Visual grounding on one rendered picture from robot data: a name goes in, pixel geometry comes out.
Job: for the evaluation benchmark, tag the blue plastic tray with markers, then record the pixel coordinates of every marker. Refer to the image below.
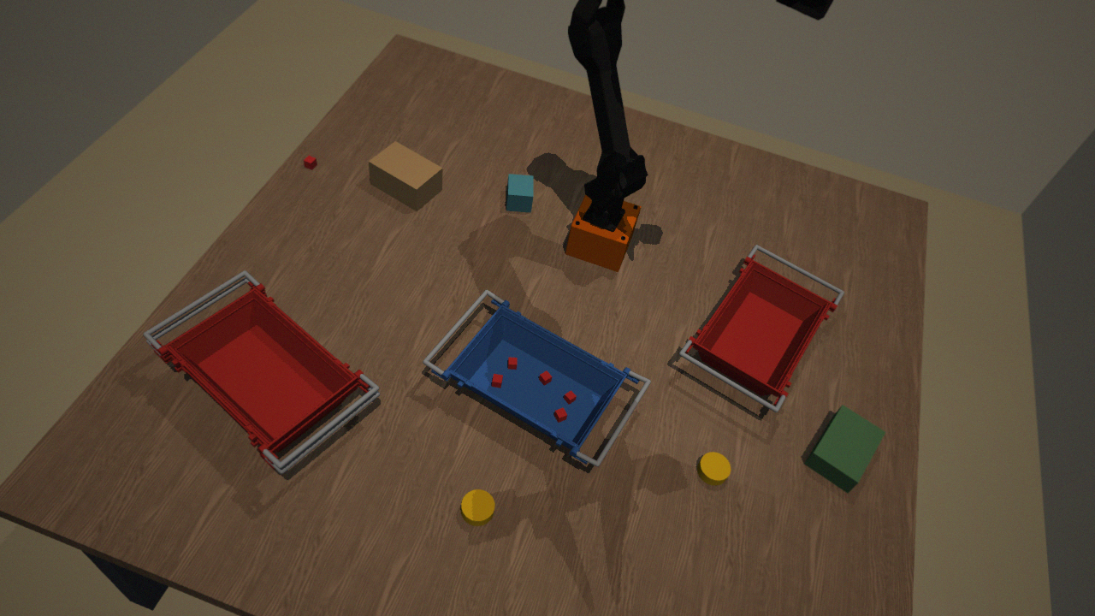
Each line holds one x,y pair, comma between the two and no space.
508,334

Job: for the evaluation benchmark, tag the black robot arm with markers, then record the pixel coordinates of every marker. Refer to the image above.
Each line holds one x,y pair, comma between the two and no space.
596,40

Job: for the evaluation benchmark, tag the yellow short cylinder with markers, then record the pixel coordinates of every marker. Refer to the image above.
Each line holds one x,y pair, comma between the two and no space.
713,468
477,507

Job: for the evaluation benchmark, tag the teal cube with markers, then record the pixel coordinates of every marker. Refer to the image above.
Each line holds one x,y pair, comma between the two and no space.
519,193

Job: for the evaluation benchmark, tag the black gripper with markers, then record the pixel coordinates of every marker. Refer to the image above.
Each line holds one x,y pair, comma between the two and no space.
814,8

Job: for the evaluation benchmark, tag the green block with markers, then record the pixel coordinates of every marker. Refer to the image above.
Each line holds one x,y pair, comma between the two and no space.
845,448

